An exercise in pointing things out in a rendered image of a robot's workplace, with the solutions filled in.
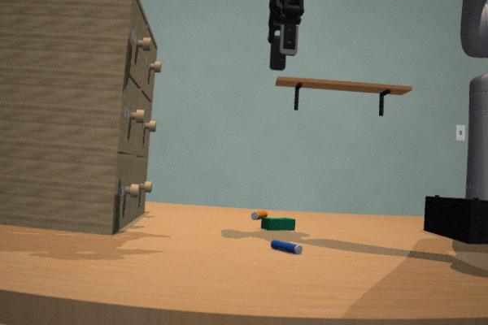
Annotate orange battery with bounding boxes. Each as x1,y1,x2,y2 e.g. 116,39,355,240
251,210,268,219

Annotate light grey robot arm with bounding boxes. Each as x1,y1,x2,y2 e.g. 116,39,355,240
460,0,488,201

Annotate green battery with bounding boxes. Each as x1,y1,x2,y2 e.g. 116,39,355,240
261,217,295,231

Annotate blue battery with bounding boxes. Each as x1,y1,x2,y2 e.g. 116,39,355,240
271,240,303,254

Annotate wooden chest of drawers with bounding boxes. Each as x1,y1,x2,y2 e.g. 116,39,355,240
0,0,153,236

